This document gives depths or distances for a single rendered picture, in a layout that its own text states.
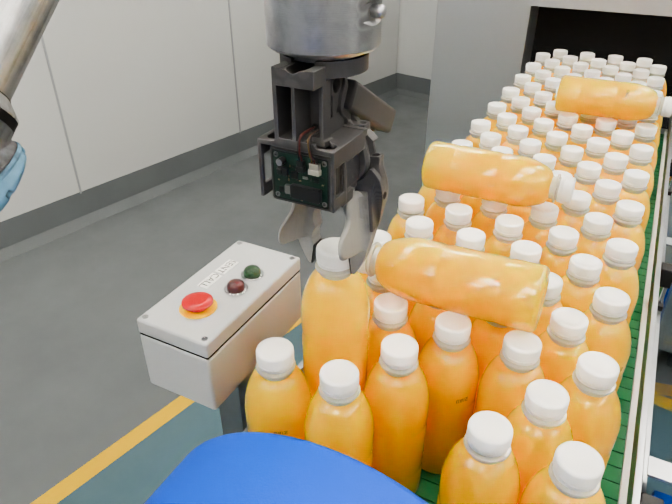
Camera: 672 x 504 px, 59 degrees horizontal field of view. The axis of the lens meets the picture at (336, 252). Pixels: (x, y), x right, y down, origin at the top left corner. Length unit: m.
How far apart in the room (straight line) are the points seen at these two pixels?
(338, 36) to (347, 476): 0.29
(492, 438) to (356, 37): 0.35
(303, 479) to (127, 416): 1.84
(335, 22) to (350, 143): 0.09
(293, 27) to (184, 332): 0.36
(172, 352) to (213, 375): 0.05
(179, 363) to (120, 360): 1.70
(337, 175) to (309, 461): 0.23
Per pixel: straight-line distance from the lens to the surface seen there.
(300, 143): 0.47
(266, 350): 0.62
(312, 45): 0.45
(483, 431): 0.55
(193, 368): 0.69
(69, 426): 2.22
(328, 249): 0.58
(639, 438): 0.79
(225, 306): 0.70
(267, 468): 0.37
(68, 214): 3.38
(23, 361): 2.54
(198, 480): 0.39
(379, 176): 0.52
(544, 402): 0.59
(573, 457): 0.55
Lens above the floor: 1.52
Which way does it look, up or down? 32 degrees down
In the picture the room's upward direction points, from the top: straight up
